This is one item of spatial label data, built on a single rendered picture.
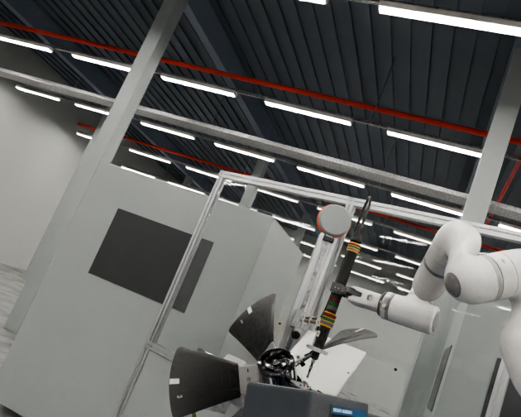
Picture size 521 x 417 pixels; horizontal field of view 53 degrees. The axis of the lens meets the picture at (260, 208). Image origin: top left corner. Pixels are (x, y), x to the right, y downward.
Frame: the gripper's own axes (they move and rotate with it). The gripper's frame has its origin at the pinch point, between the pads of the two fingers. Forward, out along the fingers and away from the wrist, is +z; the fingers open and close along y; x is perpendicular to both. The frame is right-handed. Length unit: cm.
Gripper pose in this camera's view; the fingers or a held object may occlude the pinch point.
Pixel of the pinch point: (339, 289)
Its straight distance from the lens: 171.2
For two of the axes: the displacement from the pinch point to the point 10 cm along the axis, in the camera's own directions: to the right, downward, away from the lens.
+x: 3.7, -9.1, 2.0
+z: -7.9, -2.0, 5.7
